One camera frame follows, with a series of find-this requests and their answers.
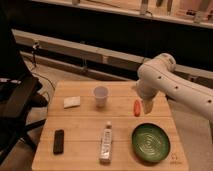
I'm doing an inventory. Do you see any black chair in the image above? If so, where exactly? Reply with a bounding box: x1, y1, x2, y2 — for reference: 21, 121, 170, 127
0, 5, 48, 165

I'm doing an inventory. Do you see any green ceramic bowl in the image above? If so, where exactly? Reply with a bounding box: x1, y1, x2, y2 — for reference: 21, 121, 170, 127
131, 123, 171, 163

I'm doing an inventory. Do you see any orange carrot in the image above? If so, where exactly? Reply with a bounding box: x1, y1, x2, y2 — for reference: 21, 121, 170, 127
134, 100, 141, 117

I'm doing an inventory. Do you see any white sponge block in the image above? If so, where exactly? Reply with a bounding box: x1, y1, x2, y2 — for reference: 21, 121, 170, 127
64, 96, 80, 108

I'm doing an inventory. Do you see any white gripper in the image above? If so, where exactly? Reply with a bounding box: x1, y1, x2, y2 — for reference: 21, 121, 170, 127
136, 80, 157, 114

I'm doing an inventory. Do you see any white tube with cap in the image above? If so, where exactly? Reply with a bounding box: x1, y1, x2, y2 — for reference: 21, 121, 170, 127
99, 121, 112, 164

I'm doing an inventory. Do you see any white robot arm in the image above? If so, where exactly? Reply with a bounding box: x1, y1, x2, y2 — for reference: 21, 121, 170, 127
136, 53, 213, 122

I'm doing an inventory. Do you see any black remote control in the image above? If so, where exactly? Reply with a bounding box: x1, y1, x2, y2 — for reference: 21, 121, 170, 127
53, 130, 64, 154

